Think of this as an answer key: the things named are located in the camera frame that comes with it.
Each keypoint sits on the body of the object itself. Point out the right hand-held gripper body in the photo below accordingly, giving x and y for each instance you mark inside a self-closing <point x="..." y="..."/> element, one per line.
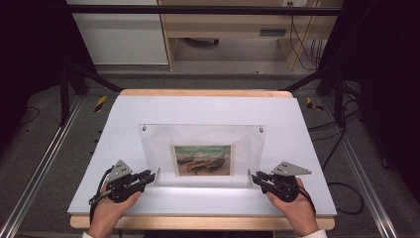
<point x="285" y="186"/>

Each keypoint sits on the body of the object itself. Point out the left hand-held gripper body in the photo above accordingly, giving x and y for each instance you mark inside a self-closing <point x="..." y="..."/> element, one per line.
<point x="122" y="185"/>

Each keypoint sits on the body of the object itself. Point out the clear acrylic photo frame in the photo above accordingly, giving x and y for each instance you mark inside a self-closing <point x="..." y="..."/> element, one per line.
<point x="158" y="148"/>

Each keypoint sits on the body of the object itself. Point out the person's right hand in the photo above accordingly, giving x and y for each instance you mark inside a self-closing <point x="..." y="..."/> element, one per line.
<point x="297" y="211"/>

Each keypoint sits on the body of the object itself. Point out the person's left hand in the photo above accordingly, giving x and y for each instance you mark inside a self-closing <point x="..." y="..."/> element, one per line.
<point x="105" y="214"/>

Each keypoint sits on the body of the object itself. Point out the light grey table mat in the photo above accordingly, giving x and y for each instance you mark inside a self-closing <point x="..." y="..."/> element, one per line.
<point x="198" y="201"/>

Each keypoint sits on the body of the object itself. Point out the painting print card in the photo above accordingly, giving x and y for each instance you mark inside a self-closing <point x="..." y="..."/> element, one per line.
<point x="203" y="160"/>

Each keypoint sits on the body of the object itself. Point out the wooden table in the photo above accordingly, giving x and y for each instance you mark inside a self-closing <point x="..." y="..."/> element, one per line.
<point x="204" y="223"/>

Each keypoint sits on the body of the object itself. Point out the yellow black tape marker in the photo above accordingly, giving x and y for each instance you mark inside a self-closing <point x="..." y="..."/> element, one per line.
<point x="100" y="103"/>
<point x="310" y="103"/>

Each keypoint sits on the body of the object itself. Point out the black metal stand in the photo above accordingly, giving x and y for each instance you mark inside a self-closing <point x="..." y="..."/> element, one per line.
<point x="64" y="99"/>
<point x="339" y="99"/>

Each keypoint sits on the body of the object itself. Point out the white cabinet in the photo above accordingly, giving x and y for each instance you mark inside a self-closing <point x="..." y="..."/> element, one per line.
<point x="122" y="36"/>

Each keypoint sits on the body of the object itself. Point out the light wooden desk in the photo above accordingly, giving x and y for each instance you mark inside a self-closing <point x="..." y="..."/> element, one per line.
<point x="231" y="23"/>

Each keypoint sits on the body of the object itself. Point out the black curtain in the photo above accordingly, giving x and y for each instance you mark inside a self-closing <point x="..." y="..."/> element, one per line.
<point x="386" y="66"/>
<point x="29" y="49"/>

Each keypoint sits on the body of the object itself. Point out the black horizontal bar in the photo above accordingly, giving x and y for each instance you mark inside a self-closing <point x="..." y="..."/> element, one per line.
<point x="198" y="10"/>

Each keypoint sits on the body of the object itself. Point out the aluminium floor rail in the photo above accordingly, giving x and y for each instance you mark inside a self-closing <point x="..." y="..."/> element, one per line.
<point x="39" y="165"/>
<point x="379" y="211"/>

